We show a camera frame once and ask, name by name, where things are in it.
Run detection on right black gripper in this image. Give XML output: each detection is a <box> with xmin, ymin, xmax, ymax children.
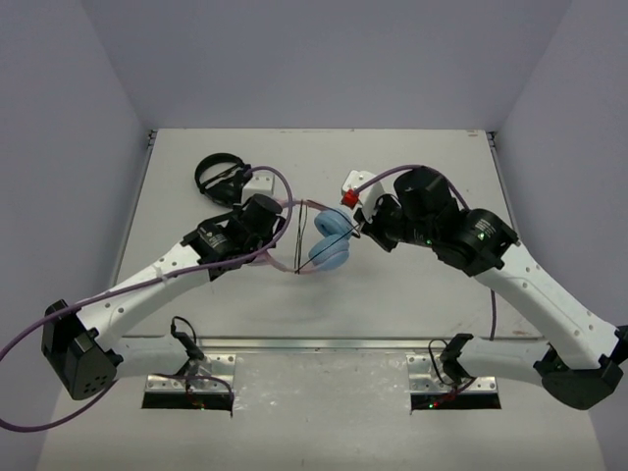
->
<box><xmin>355</xmin><ymin>189</ymin><xmax>437</xmax><ymax>252</ymax></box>

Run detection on pink blue cat-ear headphones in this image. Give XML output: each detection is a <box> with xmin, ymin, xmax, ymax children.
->
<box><xmin>252</xmin><ymin>199</ymin><xmax>359</xmax><ymax>275</ymax></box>

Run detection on black headphone audio cable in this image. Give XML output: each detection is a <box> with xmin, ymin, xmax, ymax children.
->
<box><xmin>291</xmin><ymin>199</ymin><xmax>364</xmax><ymax>275</ymax></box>

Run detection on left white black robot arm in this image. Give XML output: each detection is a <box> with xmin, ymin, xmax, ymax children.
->
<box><xmin>41</xmin><ymin>194</ymin><xmax>286</xmax><ymax>400</ymax></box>

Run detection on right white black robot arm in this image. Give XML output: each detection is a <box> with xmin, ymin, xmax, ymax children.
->
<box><xmin>342</xmin><ymin>165</ymin><xmax>627</xmax><ymax>410</ymax></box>

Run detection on black headphones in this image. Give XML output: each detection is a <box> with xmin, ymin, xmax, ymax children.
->
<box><xmin>193</xmin><ymin>153</ymin><xmax>251</xmax><ymax>208</ymax></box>

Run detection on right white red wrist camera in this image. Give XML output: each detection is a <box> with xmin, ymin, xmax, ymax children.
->
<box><xmin>340</xmin><ymin>170</ymin><xmax>386</xmax><ymax>223</ymax></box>

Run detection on right black base cable loop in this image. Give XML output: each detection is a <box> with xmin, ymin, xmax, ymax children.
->
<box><xmin>426</xmin><ymin>333</ymin><xmax>480</xmax><ymax>389</ymax></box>

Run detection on black base cable loop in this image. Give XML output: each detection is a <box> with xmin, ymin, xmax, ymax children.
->
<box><xmin>165</xmin><ymin>316</ymin><xmax>202</xmax><ymax>359</ymax></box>
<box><xmin>426</xmin><ymin>333</ymin><xmax>480</xmax><ymax>389</ymax></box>

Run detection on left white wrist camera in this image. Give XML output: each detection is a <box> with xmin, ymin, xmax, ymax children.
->
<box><xmin>240</xmin><ymin>172</ymin><xmax>275</xmax><ymax>204</ymax></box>

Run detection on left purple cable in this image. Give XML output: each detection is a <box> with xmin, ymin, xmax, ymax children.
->
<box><xmin>0</xmin><ymin>164</ymin><xmax>294</xmax><ymax>433</ymax></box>

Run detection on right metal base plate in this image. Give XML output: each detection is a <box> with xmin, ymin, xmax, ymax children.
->
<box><xmin>406</xmin><ymin>351</ymin><xmax>498</xmax><ymax>394</ymax></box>

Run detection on metal base plate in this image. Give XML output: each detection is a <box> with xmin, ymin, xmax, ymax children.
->
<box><xmin>406</xmin><ymin>351</ymin><xmax>498</xmax><ymax>394</ymax></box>
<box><xmin>144</xmin><ymin>352</ymin><xmax>236</xmax><ymax>394</ymax></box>

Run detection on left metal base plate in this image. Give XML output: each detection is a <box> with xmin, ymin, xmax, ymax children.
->
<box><xmin>144</xmin><ymin>352</ymin><xmax>236</xmax><ymax>394</ymax></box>

